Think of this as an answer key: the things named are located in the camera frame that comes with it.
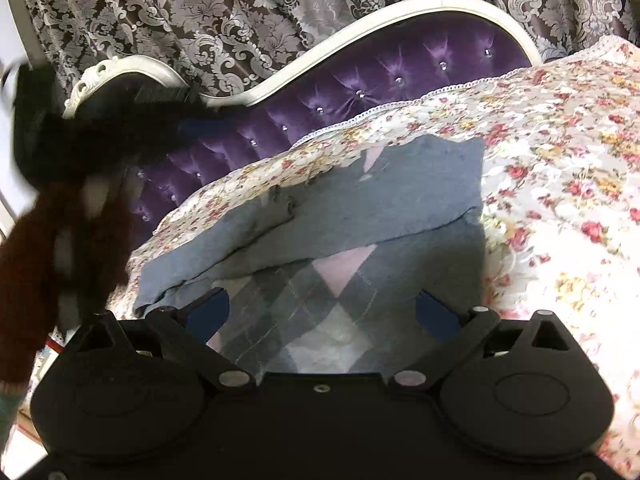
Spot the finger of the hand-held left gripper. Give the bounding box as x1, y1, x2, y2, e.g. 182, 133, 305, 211
62, 85, 217, 173

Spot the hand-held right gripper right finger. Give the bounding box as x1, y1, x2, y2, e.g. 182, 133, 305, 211
390, 289, 581, 392

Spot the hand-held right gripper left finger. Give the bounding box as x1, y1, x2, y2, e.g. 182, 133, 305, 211
75, 287, 256, 393

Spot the grey argyle sweater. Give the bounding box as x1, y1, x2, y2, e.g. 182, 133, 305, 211
132, 135, 488, 376

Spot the grey damask curtain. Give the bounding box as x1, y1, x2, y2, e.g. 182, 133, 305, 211
17, 0, 640, 108

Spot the floral bedspread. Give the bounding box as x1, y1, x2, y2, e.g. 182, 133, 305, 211
107, 35, 640, 480

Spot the purple tufted headboard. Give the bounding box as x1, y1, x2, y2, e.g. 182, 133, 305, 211
65, 0, 546, 253

